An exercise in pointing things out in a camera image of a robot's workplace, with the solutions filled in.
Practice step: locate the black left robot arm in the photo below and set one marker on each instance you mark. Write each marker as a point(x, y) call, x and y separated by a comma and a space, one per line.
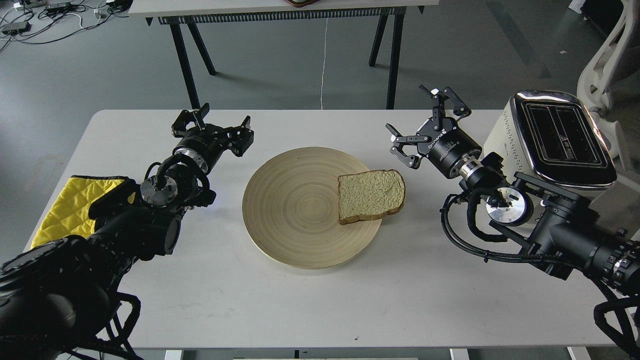
point(62, 296)

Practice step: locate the background table with black legs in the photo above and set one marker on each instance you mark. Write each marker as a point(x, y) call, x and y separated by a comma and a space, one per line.
point(191, 13)

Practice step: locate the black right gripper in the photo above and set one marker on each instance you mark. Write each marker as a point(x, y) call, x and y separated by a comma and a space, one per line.
point(440, 139)

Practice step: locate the yellow quilted cloth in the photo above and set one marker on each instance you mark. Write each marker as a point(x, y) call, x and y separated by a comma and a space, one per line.
point(68, 217)

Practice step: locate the round wooden plate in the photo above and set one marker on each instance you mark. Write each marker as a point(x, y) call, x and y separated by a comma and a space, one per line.
point(290, 209)

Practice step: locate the slice of bread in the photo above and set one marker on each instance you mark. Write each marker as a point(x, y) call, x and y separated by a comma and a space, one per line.
point(370, 195)

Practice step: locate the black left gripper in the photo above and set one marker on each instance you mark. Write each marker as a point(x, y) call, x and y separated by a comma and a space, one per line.
point(205, 143)

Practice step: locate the cream and chrome toaster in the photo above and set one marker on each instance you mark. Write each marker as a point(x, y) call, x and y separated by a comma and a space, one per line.
point(550, 135)

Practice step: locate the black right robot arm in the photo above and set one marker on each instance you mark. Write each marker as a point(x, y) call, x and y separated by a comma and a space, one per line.
point(527, 193)

